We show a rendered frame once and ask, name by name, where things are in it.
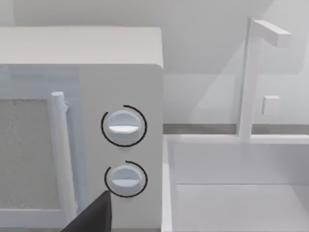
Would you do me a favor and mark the microwave door with grey window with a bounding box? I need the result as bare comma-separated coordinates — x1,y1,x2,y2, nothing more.
0,67,84,232

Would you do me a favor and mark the white microwave knob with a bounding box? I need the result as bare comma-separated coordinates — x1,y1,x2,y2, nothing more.
107,165,146,194
105,110,143,143

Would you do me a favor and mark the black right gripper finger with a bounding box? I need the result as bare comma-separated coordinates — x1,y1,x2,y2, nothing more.
60,190,113,232

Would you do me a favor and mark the pale microwave oven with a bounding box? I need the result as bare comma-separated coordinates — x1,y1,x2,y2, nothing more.
0,26,164,232

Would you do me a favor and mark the white microwave door handle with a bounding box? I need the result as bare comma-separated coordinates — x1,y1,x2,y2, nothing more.
50,91,79,221

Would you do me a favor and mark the white sink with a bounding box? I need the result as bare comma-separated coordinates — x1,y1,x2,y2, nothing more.
160,134,309,232

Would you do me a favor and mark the tall white tap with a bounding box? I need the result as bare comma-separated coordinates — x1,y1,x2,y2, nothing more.
238,16,292,141

